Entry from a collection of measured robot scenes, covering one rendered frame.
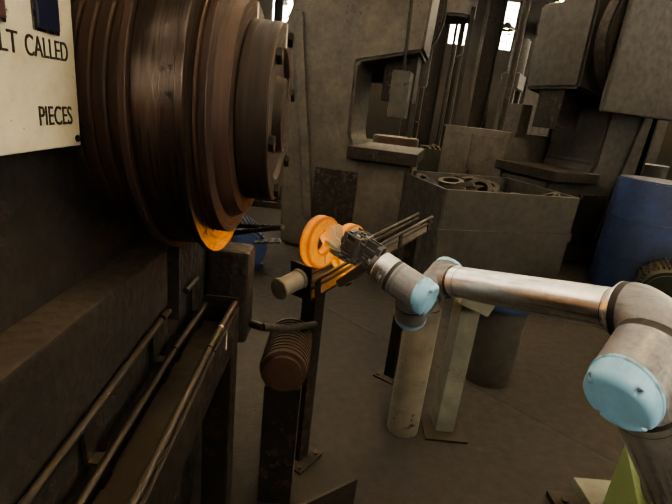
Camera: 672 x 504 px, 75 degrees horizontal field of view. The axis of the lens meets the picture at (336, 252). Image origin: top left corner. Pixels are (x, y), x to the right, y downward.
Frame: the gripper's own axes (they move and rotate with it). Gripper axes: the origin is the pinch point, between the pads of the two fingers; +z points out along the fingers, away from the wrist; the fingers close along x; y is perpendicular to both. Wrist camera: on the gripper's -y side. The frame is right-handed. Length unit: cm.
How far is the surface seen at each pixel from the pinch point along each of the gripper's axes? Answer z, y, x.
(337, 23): 156, 52, -178
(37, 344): -22, 15, 83
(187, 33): -13, 47, 65
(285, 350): -14.7, -22.2, 21.6
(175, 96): -16, 40, 67
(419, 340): -32, -29, -31
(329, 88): 145, 10, -178
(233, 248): 2.5, 0.8, 31.3
